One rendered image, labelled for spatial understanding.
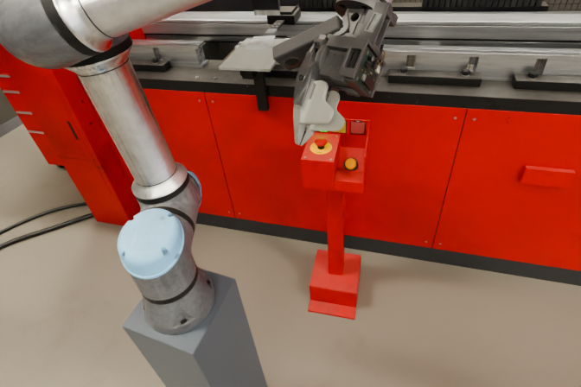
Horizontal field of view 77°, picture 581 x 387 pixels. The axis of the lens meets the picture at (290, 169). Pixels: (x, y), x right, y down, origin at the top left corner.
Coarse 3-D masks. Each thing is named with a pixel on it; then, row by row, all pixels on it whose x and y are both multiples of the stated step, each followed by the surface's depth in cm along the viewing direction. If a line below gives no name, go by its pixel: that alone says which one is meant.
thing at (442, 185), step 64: (192, 128) 161; (256, 128) 151; (384, 128) 135; (448, 128) 128; (512, 128) 122; (576, 128) 117; (256, 192) 176; (320, 192) 164; (384, 192) 154; (448, 192) 146; (512, 192) 138; (576, 192) 131; (448, 256) 169; (512, 256) 158; (576, 256) 149
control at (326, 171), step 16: (368, 128) 121; (336, 144) 121; (304, 160) 116; (320, 160) 115; (336, 160) 120; (304, 176) 120; (320, 176) 119; (336, 176) 120; (352, 176) 119; (352, 192) 120
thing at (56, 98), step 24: (0, 48) 147; (24, 72) 152; (48, 72) 149; (72, 72) 157; (24, 96) 162; (48, 96) 157; (72, 96) 158; (48, 120) 167; (72, 120) 163; (96, 120) 173; (72, 144) 174; (96, 144) 174; (72, 168) 186; (96, 168) 181; (120, 168) 192; (96, 192) 194; (120, 192) 194; (96, 216) 210; (120, 216) 203
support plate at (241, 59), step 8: (248, 40) 140; (280, 40) 137; (240, 48) 134; (232, 56) 128; (240, 56) 128; (248, 56) 127; (256, 56) 127; (264, 56) 126; (272, 56) 126; (224, 64) 124; (232, 64) 123; (240, 64) 123; (248, 64) 122; (256, 64) 122; (264, 64) 121; (272, 64) 120
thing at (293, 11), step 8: (280, 8) 157; (288, 8) 156; (296, 8) 157; (272, 16) 154; (280, 16) 153; (288, 16) 152; (296, 16) 154; (272, 24) 150; (280, 24) 149; (272, 32) 143
